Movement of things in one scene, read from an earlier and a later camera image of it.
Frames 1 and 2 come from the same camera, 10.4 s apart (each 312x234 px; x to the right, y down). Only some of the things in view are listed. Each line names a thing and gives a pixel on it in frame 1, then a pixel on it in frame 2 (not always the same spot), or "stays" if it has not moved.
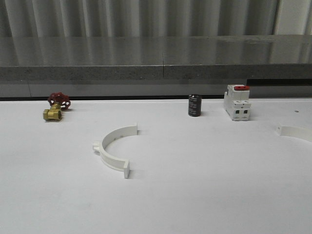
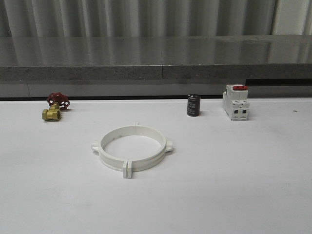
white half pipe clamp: [108, 161] stays
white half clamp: [304, 133] -> [152, 160]
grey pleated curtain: [42, 18] stays
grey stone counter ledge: [273, 66] stays
